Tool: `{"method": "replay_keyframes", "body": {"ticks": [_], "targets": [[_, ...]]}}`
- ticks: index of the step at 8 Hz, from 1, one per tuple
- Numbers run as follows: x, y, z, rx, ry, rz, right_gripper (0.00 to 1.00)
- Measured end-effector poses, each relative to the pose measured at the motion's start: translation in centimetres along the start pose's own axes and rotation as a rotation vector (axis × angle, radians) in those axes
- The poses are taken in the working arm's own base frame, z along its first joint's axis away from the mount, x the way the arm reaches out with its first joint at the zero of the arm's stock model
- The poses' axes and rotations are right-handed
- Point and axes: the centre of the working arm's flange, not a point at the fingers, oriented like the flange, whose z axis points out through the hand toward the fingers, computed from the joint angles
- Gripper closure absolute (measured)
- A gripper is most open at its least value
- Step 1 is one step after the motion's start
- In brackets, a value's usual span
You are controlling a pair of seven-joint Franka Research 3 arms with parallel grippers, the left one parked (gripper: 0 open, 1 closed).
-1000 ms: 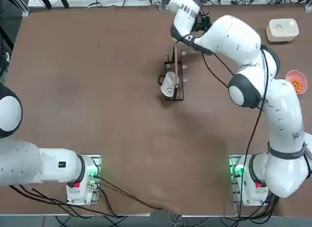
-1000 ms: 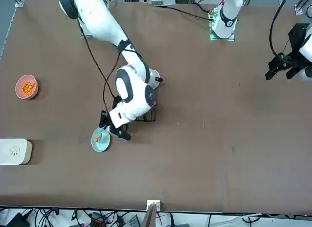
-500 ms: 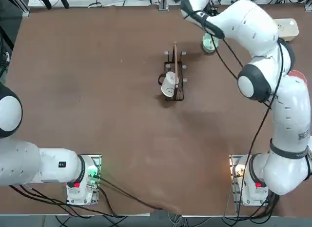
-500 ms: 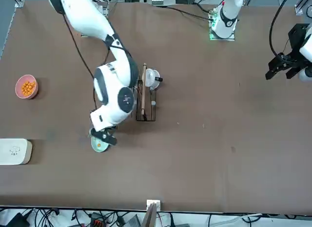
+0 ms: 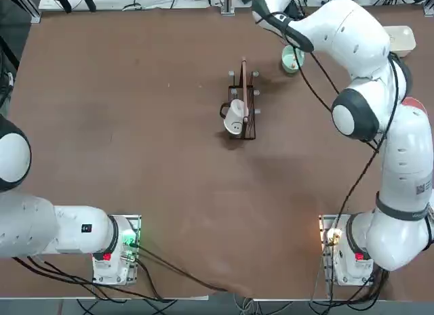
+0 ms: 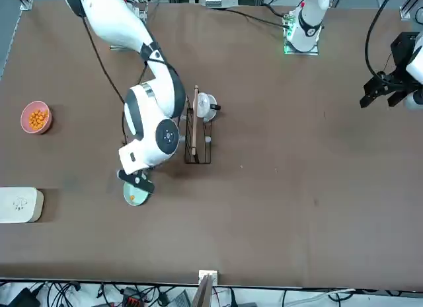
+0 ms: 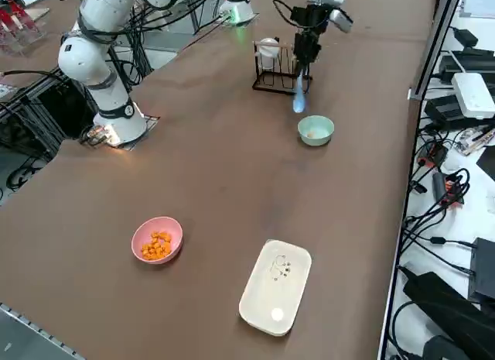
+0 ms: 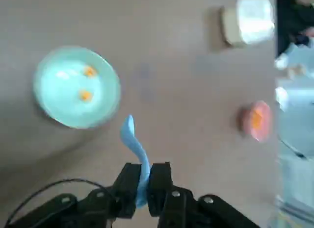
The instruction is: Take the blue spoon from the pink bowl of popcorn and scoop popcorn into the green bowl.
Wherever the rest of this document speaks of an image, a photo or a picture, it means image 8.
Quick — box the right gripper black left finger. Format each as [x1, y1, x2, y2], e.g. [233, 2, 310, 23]
[8, 162, 143, 228]

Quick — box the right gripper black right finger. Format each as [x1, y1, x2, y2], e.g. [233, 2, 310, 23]
[146, 161, 261, 228]

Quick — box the blue spoon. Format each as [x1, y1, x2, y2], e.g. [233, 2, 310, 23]
[119, 114, 151, 210]

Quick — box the orange popcorn piece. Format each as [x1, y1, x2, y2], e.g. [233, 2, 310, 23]
[77, 89, 94, 102]
[83, 65, 98, 78]

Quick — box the green bowl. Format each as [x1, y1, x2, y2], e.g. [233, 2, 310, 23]
[33, 45, 122, 129]

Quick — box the pink bowl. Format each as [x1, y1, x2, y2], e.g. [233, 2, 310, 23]
[237, 100, 273, 143]

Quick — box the white rectangular tray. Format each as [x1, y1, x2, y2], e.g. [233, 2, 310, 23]
[220, 0, 275, 48]

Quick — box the seated person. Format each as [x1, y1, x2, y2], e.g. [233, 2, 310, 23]
[275, 0, 314, 59]

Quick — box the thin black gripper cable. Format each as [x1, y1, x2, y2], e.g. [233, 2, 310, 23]
[4, 178, 116, 226]

